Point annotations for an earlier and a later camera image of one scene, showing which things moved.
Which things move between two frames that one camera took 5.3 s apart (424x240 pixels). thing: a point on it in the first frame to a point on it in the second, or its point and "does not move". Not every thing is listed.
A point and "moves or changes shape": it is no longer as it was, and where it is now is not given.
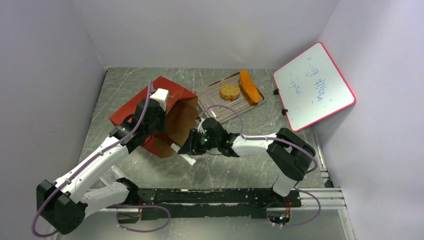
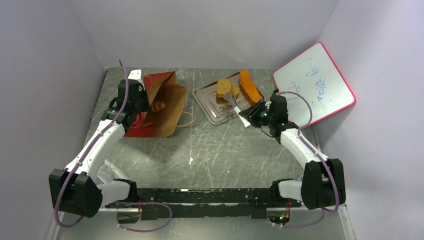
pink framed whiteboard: [311, 87] does not move
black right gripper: [187, 145] to [255, 116]
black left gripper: [163, 115] to [142, 92]
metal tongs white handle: [190, 160] to [229, 96]
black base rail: [194, 203] does not move
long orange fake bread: [249, 86] does not move
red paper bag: [182, 110] moves or changes shape
